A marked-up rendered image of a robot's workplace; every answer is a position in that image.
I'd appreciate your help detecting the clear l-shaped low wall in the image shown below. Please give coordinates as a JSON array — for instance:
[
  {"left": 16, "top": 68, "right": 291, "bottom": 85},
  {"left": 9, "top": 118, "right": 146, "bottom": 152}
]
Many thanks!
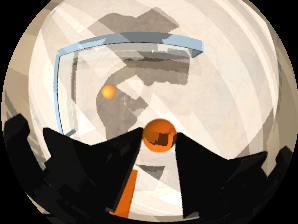
[{"left": 57, "top": 43, "right": 201, "bottom": 137}]

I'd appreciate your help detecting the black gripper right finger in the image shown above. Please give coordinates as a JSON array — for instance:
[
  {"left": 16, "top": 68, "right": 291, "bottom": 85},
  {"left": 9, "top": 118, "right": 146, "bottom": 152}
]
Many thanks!
[{"left": 174, "top": 132, "right": 269, "bottom": 220}]

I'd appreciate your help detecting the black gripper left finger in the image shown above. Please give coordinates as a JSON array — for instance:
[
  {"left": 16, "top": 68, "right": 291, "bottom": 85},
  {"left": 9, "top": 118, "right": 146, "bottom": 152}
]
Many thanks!
[{"left": 43, "top": 127, "right": 144, "bottom": 213}]

